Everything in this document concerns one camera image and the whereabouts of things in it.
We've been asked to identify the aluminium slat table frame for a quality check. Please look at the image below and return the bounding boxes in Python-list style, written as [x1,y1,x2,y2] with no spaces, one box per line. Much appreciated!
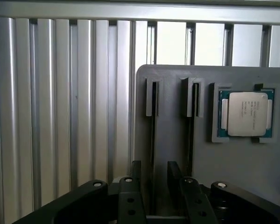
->
[0,0,280,224]

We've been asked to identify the grey plastic parts rack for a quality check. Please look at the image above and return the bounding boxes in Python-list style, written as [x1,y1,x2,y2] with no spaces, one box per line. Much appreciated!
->
[135,64,280,224]

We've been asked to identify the silver CPU on green board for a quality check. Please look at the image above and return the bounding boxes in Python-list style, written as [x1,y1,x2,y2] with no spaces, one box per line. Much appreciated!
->
[218,90,276,139]

